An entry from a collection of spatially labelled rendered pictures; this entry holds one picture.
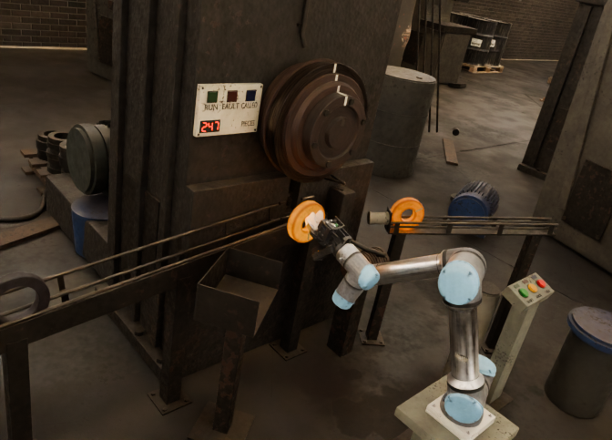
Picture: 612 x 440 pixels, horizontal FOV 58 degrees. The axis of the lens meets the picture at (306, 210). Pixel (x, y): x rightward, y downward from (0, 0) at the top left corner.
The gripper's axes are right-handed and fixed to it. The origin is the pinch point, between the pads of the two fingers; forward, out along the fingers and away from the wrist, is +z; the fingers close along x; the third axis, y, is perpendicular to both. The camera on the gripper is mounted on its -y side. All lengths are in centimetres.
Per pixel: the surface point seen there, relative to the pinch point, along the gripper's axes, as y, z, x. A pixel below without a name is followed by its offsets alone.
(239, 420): -79, -27, 22
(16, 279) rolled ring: -15, 16, 91
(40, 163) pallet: -129, 206, 19
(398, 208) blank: -13, 3, -62
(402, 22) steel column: -46, 269, -367
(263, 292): -21.4, -10.9, 19.6
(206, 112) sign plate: 22, 38, 26
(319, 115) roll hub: 30.9, 17.8, -6.1
